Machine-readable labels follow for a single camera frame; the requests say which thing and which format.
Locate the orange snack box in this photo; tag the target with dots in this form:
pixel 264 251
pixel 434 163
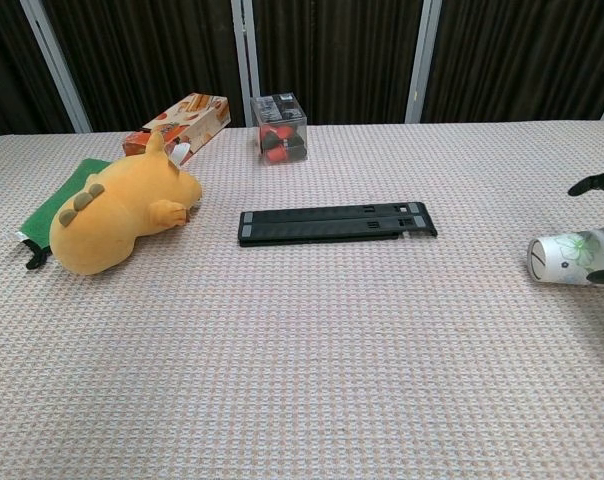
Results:
pixel 192 122

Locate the black folded laptop stand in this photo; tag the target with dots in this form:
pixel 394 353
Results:
pixel 332 225

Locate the green cloth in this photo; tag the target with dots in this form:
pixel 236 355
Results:
pixel 57 205

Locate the pink woven tablecloth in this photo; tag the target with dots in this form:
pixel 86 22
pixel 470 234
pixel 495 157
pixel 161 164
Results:
pixel 302 350

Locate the white paper cup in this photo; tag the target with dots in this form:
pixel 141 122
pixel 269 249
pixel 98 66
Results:
pixel 567 257

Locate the yellow plush toy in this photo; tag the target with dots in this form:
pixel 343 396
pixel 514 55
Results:
pixel 117 215

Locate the clear plastic cube box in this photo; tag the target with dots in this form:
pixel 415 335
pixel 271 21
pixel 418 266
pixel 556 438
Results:
pixel 282 130

